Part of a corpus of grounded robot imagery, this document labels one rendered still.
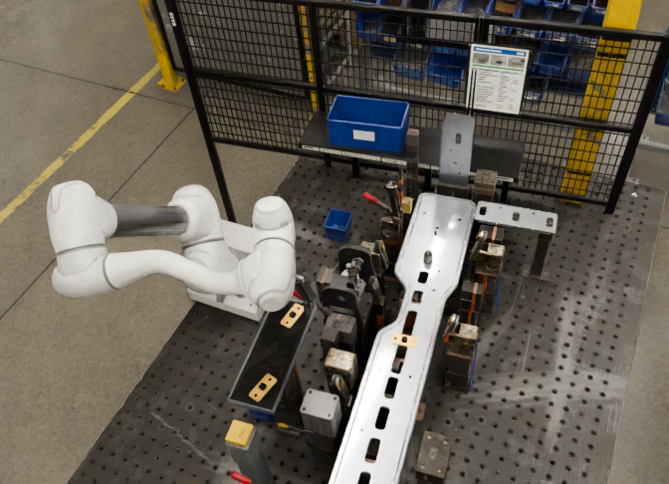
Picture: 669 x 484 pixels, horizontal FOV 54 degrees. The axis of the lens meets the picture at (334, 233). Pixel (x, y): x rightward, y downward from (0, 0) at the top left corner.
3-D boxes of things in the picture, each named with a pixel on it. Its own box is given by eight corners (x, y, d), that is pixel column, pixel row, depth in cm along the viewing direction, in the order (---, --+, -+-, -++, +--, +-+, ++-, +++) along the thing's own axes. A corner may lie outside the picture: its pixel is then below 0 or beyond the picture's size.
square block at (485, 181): (485, 247, 271) (495, 185, 244) (466, 244, 273) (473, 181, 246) (488, 233, 276) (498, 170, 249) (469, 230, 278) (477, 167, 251)
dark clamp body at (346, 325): (361, 398, 231) (355, 340, 202) (326, 389, 234) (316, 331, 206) (369, 372, 237) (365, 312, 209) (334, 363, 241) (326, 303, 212)
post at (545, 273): (549, 282, 257) (562, 233, 236) (520, 276, 260) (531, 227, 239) (551, 269, 261) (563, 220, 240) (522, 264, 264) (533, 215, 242)
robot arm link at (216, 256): (209, 296, 251) (177, 302, 230) (198, 249, 252) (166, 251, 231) (246, 286, 246) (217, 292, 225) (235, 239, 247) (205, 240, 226)
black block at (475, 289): (479, 346, 241) (487, 299, 219) (450, 339, 244) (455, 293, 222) (483, 328, 246) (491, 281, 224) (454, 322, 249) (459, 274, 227)
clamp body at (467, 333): (471, 399, 227) (481, 346, 202) (436, 390, 231) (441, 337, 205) (476, 375, 233) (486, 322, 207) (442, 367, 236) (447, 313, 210)
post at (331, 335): (342, 402, 230) (334, 342, 200) (329, 399, 231) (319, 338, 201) (346, 390, 233) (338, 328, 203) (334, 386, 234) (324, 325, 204)
